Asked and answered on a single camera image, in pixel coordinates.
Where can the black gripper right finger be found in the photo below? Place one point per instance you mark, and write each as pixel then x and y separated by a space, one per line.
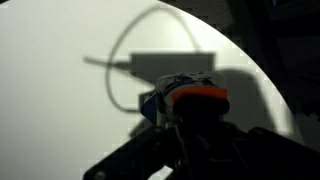
pixel 273 156

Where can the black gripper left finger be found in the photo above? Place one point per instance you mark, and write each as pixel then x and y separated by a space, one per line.
pixel 140 150

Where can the letter A toy block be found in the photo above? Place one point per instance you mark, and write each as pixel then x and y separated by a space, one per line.
pixel 193 90

